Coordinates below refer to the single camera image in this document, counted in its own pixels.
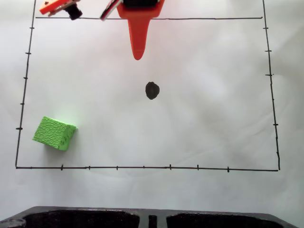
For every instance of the green textured foam block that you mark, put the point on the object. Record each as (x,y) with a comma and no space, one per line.
(53,133)

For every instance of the black dot mark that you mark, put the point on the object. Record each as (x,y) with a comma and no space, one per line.
(152,90)

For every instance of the black camera on orange mount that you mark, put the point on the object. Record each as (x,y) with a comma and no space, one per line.
(59,6)

